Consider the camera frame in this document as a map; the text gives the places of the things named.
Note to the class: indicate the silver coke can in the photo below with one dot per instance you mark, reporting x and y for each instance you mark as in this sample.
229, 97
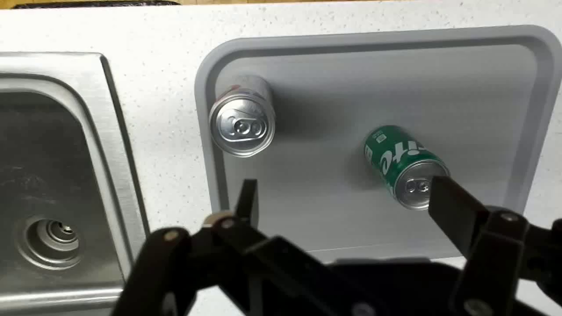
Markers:
242, 124

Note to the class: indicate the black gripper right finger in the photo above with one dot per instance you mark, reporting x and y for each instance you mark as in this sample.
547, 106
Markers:
493, 252

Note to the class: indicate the stainless steel sink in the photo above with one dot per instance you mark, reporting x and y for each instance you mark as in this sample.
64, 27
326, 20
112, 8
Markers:
54, 164

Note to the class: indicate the metal sink drain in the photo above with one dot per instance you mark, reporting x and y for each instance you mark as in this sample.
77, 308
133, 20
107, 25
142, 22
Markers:
50, 240

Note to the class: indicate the green sprite can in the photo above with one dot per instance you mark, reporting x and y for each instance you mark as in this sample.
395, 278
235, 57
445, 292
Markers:
398, 161

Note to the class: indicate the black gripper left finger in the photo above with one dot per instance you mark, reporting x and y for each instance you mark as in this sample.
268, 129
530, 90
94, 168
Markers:
194, 269

